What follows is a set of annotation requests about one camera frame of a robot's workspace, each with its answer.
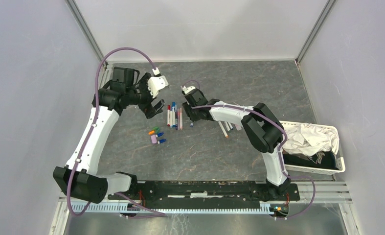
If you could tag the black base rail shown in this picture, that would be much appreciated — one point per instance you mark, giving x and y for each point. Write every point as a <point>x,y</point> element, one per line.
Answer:
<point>207,194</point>

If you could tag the red capped white marker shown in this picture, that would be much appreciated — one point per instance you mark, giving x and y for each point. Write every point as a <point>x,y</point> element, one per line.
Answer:
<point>169,124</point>

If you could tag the light blue capped marker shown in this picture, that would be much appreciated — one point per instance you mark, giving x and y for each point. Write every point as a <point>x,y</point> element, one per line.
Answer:
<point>171,119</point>

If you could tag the black cloth in basket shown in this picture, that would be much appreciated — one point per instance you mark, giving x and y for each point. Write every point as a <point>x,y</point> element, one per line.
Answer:
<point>324,160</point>

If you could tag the blue capped white marker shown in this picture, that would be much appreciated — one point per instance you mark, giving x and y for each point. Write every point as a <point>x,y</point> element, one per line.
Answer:
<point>174,109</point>

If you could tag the white cloth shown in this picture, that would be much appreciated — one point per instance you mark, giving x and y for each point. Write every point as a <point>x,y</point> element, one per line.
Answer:
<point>308,139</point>

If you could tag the black purple pen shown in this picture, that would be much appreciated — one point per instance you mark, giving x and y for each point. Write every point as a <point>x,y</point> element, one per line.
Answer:
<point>176,120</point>

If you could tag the pink highlighter pen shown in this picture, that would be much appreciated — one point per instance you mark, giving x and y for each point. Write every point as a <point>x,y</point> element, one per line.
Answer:
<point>237,127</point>

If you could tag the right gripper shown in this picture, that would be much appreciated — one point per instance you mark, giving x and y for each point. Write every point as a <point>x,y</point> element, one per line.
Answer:
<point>187,107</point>

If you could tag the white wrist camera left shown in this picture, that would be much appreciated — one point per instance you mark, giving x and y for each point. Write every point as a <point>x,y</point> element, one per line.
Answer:
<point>156,83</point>

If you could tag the green capped white marker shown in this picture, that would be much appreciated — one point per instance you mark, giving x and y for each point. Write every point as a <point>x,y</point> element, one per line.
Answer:
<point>227,126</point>

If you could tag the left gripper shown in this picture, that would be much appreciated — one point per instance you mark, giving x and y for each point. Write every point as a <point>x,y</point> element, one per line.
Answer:
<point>151,111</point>

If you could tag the white plastic basket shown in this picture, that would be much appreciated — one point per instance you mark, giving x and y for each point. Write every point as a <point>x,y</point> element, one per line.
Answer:
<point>340,164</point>

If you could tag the orange capped white marker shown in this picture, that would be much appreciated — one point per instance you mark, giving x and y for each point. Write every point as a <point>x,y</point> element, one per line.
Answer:
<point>223,129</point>

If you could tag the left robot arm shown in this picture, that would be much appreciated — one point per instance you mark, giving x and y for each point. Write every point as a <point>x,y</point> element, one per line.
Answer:
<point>78,178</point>

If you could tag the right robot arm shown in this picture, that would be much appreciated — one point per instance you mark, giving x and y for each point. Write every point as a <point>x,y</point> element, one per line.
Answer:
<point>264,131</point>

